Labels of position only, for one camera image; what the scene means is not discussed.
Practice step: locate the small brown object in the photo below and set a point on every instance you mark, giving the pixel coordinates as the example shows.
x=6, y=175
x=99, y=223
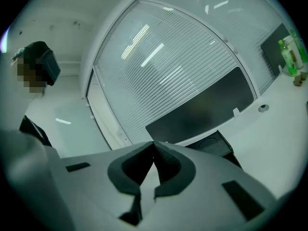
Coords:
x=300, y=79

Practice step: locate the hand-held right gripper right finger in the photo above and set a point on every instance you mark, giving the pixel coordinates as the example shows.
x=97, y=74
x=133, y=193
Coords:
x=211, y=177

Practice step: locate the white divider bracket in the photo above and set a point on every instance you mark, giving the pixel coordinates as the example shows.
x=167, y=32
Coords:
x=236, y=112
x=280, y=70

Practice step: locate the black head camera mount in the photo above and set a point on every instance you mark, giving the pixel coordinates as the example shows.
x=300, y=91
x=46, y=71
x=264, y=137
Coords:
x=49, y=66

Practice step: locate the black box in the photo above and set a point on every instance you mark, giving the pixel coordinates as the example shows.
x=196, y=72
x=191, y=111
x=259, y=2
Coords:
x=214, y=144

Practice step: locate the person's head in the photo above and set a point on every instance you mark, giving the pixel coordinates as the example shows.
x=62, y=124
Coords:
x=29, y=68

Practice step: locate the person's black printed shirt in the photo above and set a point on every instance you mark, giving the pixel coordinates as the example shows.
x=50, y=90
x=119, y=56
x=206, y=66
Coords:
x=33, y=129

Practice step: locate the long black desk divider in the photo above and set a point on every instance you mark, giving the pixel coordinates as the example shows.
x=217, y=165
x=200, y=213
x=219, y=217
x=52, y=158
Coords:
x=207, y=109

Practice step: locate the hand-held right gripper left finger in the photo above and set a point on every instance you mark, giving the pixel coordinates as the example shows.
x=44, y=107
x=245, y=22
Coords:
x=96, y=172

